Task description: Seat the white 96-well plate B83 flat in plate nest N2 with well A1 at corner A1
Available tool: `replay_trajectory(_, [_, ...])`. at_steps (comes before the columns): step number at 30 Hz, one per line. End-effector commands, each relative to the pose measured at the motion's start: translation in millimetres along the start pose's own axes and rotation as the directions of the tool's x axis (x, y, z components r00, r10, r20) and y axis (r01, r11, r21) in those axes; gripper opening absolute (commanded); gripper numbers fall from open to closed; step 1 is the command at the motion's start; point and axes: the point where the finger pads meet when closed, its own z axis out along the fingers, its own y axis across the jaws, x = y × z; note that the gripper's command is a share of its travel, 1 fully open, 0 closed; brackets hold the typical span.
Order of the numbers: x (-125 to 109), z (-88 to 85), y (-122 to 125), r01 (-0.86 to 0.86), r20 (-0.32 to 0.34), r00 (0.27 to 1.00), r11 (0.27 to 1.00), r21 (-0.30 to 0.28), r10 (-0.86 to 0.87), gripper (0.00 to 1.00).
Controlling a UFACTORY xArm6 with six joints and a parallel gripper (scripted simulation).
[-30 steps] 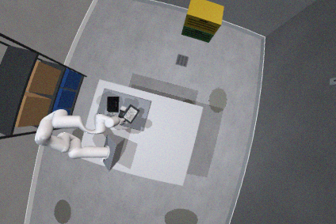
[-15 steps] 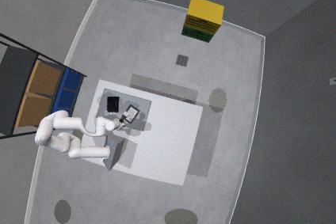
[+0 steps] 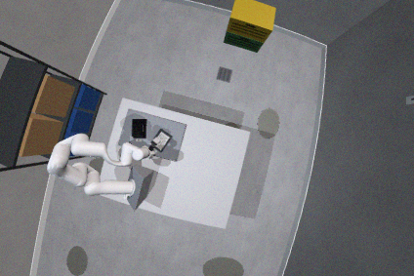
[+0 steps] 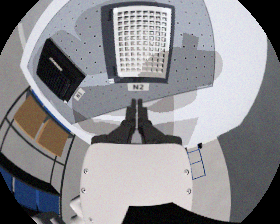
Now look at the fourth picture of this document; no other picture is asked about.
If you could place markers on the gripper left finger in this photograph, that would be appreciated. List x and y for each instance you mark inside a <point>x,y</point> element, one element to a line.
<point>123,133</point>

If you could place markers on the white label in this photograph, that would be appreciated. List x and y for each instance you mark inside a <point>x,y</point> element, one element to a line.
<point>138,86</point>
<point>79,93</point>

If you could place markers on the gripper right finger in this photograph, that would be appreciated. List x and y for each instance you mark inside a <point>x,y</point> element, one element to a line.
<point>150,133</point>

